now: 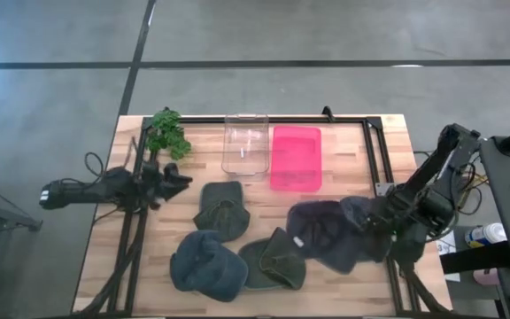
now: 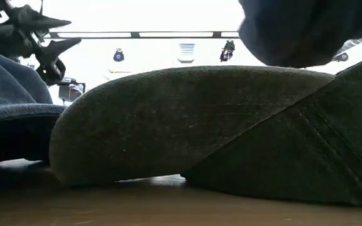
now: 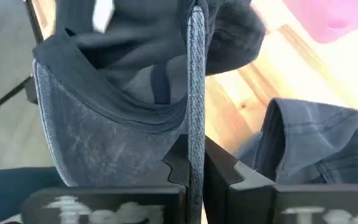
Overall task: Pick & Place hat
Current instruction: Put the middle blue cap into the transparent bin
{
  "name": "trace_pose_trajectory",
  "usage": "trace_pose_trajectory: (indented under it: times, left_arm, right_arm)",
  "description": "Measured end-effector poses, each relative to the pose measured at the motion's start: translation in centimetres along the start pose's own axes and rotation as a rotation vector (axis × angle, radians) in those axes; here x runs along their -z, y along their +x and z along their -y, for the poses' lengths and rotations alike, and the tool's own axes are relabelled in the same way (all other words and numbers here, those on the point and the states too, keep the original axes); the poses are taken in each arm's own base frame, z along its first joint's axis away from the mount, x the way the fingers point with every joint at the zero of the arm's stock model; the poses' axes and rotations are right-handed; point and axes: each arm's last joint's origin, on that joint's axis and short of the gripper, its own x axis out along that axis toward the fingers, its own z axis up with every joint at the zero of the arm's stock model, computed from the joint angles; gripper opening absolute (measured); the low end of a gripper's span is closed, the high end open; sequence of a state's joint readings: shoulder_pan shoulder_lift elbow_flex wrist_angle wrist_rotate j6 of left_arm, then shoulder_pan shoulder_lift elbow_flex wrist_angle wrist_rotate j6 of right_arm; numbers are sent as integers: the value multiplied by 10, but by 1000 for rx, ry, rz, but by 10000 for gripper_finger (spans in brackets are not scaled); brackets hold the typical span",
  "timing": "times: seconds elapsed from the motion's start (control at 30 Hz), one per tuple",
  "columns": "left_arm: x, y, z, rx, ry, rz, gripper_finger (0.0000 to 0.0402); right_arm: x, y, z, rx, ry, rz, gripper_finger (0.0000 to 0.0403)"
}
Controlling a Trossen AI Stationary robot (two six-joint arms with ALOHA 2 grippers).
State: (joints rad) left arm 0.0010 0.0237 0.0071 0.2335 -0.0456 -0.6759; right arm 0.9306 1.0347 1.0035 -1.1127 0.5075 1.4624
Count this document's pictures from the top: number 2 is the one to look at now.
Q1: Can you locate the faded blue denim baseball cap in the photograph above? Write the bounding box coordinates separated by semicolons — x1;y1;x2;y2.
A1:
0;49;67;166

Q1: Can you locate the olive green baseball cap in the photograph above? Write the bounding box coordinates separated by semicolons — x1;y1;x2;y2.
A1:
48;51;362;208

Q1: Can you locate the dark navy baseball cap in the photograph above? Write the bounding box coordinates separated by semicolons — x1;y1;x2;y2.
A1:
237;0;362;69

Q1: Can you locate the long ceiling light bar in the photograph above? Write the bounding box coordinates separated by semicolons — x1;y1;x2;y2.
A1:
44;30;240;40

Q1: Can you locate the white ceiling air vent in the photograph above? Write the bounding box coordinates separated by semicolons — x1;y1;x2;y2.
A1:
177;43;196;64

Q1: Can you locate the black desk frame with monitor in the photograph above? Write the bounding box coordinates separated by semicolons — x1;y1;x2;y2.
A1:
57;77;87;106

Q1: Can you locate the black hanging ceiling camera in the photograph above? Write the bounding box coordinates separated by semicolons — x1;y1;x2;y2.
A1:
219;40;236;63

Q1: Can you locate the grey diagonal ceiling duct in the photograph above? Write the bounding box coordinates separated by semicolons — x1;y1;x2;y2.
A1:
334;37;362;56

